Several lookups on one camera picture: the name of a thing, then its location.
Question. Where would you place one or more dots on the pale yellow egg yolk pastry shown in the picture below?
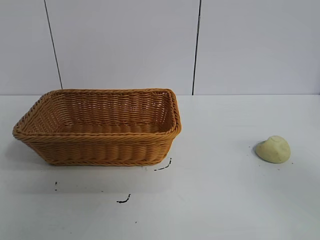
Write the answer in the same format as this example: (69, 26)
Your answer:
(273, 151)

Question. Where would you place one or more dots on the tan woven wicker basket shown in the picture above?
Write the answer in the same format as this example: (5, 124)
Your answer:
(100, 147)

